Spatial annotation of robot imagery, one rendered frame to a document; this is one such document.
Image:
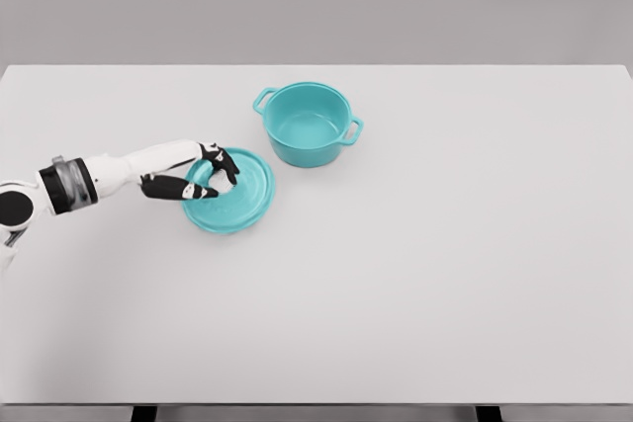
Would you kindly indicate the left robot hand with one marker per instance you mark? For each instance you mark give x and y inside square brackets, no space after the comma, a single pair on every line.
[168,157]

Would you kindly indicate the teal pot lid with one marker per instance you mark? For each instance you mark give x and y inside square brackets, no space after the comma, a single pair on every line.
[244,204]

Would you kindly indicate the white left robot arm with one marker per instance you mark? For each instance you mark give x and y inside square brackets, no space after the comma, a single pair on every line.
[74,182]

